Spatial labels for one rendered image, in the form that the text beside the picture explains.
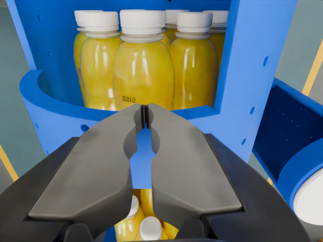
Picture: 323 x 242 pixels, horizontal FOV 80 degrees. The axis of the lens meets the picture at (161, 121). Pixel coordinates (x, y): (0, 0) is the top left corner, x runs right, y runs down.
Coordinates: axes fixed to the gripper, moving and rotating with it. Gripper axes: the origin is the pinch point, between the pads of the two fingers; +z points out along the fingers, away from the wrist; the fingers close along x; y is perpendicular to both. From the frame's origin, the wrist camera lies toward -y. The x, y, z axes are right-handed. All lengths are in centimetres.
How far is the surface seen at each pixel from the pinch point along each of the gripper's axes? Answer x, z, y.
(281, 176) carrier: 36, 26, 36
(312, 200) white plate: 41, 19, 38
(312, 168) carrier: 38, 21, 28
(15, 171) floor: -128, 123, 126
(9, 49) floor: -91, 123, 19
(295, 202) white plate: 37, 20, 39
